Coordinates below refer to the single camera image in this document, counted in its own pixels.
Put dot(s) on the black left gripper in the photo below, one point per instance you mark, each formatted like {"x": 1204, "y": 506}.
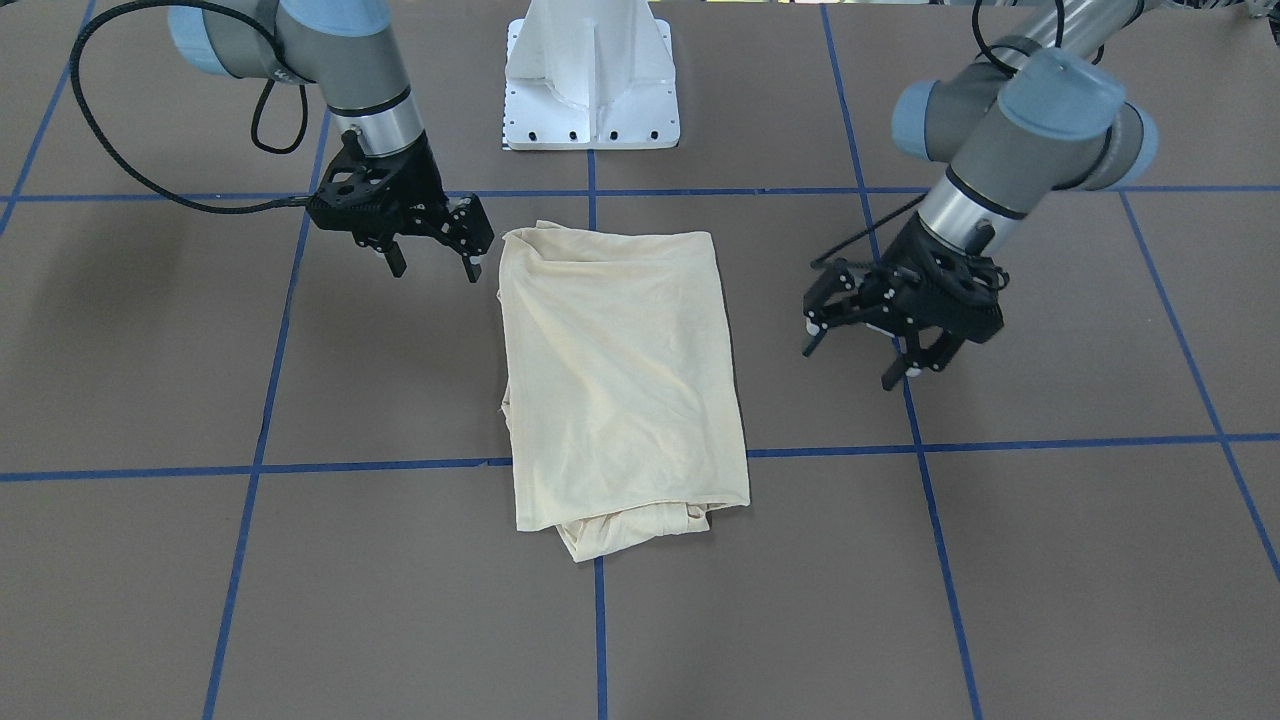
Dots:
{"x": 905, "y": 249}

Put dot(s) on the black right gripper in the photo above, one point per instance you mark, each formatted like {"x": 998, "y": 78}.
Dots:
{"x": 421, "y": 186}

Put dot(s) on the beige long-sleeve graphic t-shirt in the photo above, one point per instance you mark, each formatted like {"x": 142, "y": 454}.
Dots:
{"x": 621, "y": 403}

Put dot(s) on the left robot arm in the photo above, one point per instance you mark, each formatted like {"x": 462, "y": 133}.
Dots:
{"x": 1033, "y": 113}

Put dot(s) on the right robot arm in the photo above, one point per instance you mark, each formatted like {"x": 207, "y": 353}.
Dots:
{"x": 345, "y": 48}

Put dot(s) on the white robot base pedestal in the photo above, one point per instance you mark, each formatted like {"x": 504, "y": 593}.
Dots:
{"x": 590, "y": 75}

